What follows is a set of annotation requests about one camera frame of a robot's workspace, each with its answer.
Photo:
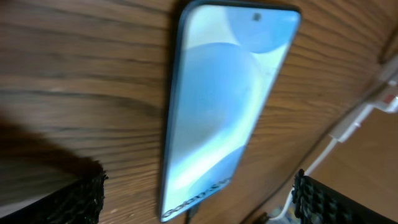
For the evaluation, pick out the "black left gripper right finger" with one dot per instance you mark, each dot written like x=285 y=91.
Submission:
x=316 y=203

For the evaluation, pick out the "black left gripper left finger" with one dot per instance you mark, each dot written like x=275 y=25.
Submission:
x=78 y=203

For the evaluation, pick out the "blue Galaxy smartphone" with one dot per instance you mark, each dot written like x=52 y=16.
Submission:
x=227 y=57

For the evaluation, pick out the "white power strip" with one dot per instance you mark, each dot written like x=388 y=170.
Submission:
x=382 y=95

